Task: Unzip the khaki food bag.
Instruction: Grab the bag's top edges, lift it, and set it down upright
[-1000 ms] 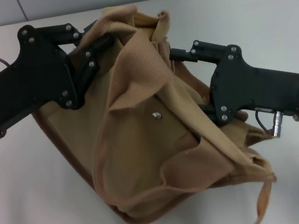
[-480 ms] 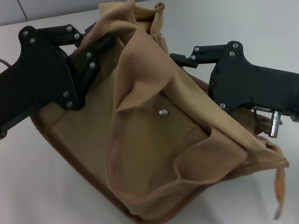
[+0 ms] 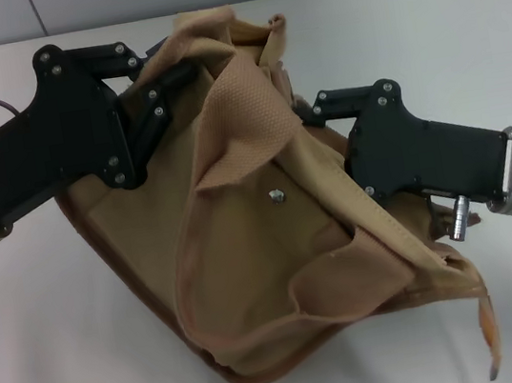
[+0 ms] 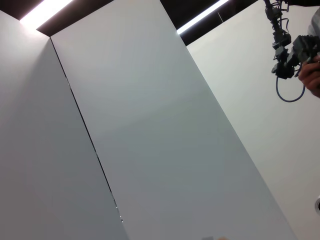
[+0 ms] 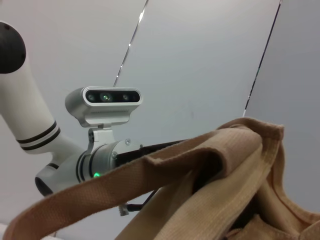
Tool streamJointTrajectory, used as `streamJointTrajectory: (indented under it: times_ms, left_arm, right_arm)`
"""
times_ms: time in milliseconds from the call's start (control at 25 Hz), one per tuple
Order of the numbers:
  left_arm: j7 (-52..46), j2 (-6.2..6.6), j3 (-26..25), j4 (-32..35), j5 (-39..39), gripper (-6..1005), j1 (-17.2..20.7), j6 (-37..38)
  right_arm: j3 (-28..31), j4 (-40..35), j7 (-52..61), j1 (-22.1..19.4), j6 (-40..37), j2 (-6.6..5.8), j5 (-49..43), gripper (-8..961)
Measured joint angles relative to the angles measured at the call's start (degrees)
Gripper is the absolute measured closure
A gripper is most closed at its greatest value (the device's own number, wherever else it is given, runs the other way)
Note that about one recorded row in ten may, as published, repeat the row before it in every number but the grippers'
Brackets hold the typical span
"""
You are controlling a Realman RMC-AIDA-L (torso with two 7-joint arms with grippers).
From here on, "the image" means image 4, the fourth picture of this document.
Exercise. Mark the round wall fixture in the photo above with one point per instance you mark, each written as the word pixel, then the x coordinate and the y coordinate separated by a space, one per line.
pixel 317 205

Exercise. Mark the grey sleeved operator forearm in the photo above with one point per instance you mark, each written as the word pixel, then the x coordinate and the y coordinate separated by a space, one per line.
pixel 315 23

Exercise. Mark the bare operator hand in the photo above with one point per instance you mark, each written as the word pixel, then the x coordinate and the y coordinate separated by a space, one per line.
pixel 311 77

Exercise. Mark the bright ceiling light strip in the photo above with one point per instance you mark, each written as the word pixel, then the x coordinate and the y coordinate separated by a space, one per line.
pixel 200 16
pixel 43 13

